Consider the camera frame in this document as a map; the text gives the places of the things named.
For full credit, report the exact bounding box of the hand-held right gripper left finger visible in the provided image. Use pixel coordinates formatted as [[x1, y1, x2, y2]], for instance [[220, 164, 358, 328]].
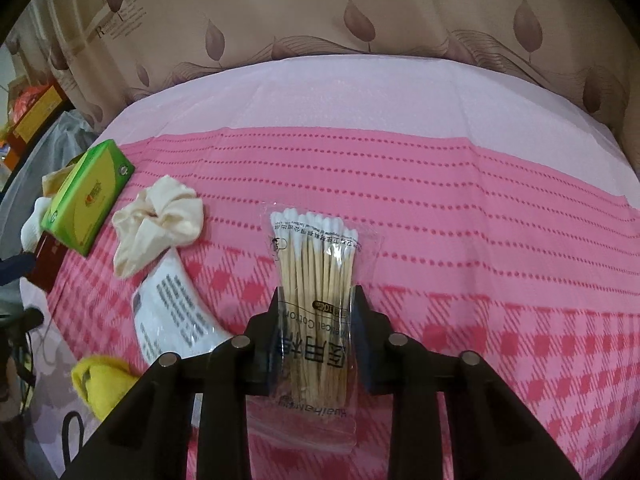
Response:
[[60, 285, 286, 480]]

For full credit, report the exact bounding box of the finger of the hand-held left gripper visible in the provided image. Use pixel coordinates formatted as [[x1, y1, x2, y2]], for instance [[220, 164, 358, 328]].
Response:
[[0, 252, 40, 286]]

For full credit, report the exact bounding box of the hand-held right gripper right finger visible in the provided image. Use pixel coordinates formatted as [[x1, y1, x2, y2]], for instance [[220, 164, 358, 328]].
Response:
[[350, 285, 583, 480]]

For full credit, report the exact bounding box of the cotton swab packet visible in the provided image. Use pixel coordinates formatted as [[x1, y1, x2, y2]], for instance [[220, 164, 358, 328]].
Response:
[[259, 202, 385, 456]]

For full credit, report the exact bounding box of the dark red flat box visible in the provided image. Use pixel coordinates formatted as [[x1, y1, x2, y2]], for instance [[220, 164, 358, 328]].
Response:
[[29, 232, 67, 293]]

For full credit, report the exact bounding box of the white sock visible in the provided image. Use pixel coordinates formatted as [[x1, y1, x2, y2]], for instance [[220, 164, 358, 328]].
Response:
[[21, 197, 53, 251]]

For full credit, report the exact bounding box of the green tissue pack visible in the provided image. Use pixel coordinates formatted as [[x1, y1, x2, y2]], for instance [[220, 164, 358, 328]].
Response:
[[41, 140, 136, 257]]

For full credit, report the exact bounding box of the white printed packet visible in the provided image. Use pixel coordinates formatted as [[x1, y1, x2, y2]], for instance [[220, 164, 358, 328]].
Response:
[[131, 250, 236, 366]]

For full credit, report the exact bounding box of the pink checked blanket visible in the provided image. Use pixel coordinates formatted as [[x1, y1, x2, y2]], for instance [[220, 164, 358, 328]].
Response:
[[45, 127, 640, 480]]

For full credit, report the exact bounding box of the yellow cloth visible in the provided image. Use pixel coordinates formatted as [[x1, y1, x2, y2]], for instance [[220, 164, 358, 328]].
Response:
[[70, 355, 141, 421]]

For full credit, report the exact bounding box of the translucent plastic cover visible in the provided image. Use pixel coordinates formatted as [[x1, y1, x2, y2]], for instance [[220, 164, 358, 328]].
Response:
[[0, 110, 98, 211]]

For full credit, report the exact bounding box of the cream scrunchie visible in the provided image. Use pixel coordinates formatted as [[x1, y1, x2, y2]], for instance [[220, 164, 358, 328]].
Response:
[[111, 175, 205, 281]]

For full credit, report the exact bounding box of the red cardboard box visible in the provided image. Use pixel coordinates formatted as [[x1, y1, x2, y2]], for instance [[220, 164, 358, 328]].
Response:
[[10, 82, 68, 146]]

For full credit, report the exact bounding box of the light pink bed sheet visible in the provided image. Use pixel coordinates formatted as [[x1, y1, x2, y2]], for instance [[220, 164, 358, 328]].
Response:
[[92, 52, 636, 206]]

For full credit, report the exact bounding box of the beige leaf print curtain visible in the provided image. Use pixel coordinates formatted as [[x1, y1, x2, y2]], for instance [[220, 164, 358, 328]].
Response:
[[10, 0, 640, 141]]

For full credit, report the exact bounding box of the black cable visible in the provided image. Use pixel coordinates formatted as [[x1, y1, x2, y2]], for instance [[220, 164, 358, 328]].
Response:
[[61, 410, 86, 478]]

